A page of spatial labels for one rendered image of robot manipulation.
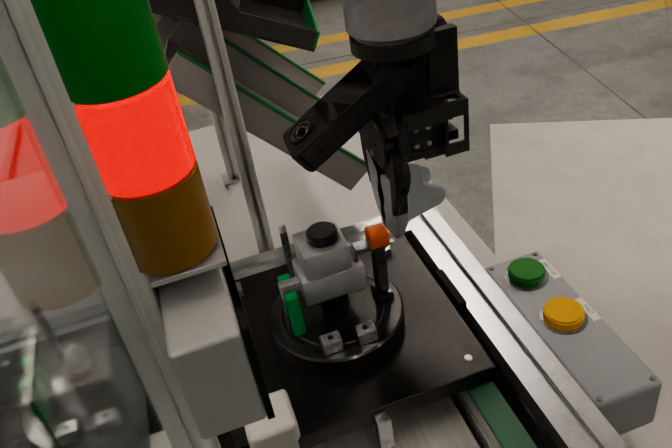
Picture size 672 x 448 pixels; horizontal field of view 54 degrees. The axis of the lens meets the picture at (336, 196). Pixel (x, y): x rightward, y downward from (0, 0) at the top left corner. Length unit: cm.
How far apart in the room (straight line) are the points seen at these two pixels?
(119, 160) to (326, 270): 35
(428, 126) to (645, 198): 56
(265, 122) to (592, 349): 44
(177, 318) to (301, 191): 77
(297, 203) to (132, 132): 79
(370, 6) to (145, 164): 26
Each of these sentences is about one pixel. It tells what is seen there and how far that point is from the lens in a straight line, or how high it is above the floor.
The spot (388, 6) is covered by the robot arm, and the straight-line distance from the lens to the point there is 52.
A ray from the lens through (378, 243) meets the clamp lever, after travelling 65.
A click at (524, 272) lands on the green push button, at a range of 76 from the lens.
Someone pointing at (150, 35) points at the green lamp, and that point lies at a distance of 31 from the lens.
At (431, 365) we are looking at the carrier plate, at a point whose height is 97.
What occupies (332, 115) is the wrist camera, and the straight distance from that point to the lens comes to 57.
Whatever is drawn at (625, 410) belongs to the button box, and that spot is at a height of 94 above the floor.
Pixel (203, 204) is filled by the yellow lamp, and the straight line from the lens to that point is 35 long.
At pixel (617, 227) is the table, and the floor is 86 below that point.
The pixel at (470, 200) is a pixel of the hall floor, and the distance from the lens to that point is 252.
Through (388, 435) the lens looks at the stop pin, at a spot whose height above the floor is 95.
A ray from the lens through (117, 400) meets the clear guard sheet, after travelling 28.
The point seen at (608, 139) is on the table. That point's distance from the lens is 122.
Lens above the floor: 148
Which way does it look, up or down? 34 degrees down
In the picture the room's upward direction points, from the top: 9 degrees counter-clockwise
